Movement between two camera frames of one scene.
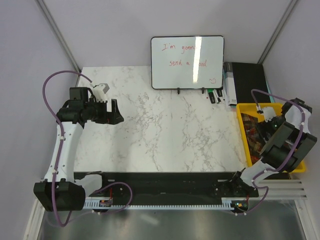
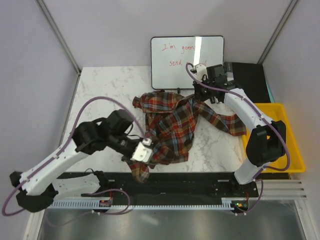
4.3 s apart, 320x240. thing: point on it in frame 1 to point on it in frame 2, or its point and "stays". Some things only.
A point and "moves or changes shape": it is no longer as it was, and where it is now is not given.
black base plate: x=172 y=187 stays
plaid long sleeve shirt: x=255 y=139 moves or changes shape
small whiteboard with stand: x=187 y=62 stays
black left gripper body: x=97 y=111 to x=124 y=145
